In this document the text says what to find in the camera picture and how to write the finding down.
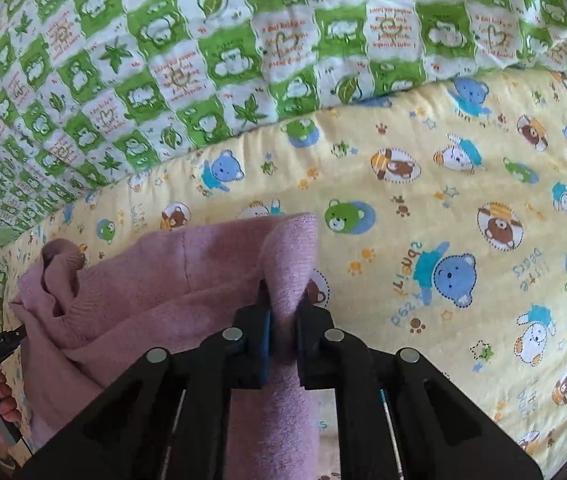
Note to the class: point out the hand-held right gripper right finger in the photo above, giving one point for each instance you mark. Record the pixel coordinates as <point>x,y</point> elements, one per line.
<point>307,355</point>

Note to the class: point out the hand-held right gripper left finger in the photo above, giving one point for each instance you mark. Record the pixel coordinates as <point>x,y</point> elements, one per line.
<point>265,347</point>

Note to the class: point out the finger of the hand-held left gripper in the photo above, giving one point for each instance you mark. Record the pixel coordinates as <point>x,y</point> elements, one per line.
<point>17,336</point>

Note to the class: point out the mauve knitted sweater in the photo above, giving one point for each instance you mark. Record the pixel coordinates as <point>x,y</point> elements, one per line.
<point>163,290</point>

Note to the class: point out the yellow bear-print blanket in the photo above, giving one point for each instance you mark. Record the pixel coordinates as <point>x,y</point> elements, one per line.
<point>413,220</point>

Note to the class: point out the green checked quilt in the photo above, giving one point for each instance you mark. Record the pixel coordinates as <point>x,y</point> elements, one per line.
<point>173,60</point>

